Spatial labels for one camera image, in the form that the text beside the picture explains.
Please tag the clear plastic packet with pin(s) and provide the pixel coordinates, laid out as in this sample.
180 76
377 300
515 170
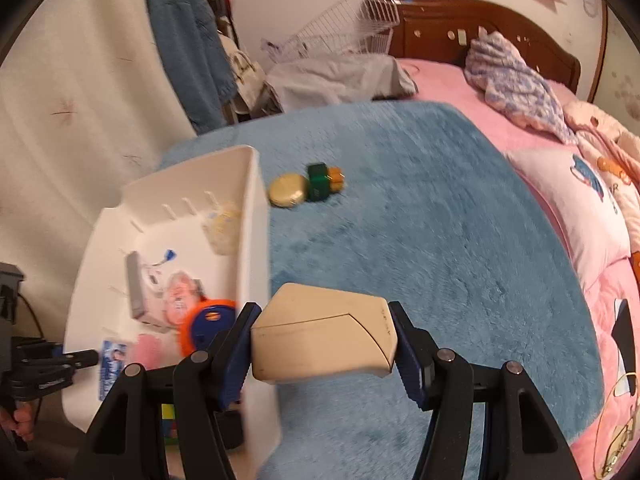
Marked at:
222 227

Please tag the purple patterned blanket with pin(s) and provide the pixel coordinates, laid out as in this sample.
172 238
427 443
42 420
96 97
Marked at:
515 80

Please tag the pink cartoon print quilt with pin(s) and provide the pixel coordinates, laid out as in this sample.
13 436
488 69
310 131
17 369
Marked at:
610 150

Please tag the brown wooden headboard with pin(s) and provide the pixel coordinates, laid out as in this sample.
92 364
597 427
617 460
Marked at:
500 22

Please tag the person's left hand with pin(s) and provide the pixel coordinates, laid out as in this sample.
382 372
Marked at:
25 422

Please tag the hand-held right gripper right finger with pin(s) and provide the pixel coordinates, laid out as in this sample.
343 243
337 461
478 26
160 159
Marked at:
407 360

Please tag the round gold compact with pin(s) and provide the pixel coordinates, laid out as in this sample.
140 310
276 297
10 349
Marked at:
287 191

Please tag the dark hanging bag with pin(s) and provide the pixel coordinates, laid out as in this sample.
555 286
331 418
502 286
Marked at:
215 5

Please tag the green perfume bottle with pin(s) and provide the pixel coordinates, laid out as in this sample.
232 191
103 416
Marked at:
320 182

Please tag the grey cloth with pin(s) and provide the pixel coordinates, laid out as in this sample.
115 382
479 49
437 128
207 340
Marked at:
340 80

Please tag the blue denim jacket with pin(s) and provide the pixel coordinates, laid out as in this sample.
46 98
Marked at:
185 35

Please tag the colourful puzzle cube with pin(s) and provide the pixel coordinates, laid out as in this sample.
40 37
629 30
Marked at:
169 420

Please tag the beige hard case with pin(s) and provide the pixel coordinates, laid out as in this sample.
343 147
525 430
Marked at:
320 335

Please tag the pink bedsheet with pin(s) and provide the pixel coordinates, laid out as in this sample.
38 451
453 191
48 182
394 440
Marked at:
450 90

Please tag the black charger plug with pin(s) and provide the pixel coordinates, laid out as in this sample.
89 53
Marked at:
230 430

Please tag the pink lint roller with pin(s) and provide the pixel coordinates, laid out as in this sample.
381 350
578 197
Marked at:
147 350

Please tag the clear floss pick box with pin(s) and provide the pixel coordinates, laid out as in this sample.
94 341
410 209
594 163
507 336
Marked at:
114 367

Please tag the white compact camera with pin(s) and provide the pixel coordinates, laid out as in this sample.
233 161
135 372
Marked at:
135 285

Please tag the white plastic tray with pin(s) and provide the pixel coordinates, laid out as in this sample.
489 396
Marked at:
252 260

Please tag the white tote bag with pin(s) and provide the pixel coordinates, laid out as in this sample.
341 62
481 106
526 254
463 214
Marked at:
247 80

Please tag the frosted sliding door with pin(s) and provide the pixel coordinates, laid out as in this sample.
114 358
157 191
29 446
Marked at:
620 60

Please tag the pink printed pillow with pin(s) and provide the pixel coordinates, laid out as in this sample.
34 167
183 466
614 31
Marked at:
565 210

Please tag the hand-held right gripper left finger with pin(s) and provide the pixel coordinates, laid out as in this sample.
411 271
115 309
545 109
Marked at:
240 360

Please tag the white curtain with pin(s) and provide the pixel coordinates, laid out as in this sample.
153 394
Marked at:
75 60

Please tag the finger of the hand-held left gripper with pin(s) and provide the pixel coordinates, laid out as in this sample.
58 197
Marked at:
45 365

